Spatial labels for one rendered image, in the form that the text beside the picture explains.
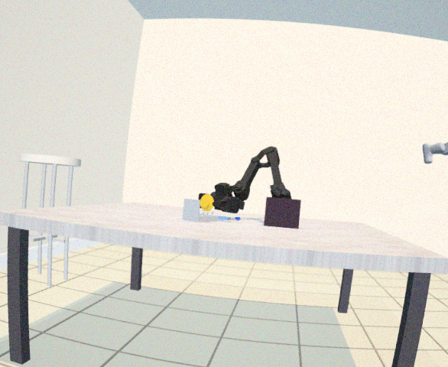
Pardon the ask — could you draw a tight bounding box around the yellow plate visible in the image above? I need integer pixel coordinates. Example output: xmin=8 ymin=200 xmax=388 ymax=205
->
xmin=200 ymin=194 xmax=214 ymax=211

